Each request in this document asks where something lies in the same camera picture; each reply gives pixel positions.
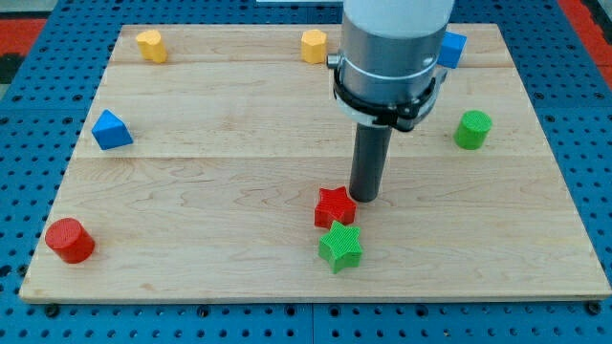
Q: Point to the blue cube block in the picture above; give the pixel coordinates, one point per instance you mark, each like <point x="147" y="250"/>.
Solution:
<point x="453" y="45"/>

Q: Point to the red cylinder block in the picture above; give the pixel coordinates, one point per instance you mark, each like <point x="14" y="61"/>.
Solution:
<point x="69" y="240"/>

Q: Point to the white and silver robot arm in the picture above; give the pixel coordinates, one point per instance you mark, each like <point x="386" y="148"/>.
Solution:
<point x="385" y="70"/>

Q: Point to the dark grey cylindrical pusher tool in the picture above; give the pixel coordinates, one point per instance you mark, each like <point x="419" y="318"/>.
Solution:
<point x="370" y="149"/>

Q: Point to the green star block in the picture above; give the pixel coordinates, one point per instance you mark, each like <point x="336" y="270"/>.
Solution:
<point x="340" y="247"/>

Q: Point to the light wooden board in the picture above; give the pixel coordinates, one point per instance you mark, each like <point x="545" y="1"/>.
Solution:
<point x="233" y="137"/>

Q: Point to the red star block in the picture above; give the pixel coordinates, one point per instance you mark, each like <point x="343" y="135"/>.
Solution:
<point x="334" y="205"/>

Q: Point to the green cylinder block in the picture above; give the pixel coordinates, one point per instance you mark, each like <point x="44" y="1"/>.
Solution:
<point x="472" y="130"/>

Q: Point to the yellow heart block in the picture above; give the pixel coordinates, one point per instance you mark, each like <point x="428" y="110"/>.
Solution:
<point x="151" y="46"/>

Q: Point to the yellow hexagon block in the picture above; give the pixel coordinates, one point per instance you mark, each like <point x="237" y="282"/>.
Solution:
<point x="314" y="46"/>

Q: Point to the blue triangle block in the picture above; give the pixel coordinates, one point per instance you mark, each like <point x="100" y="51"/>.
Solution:
<point x="110" y="131"/>

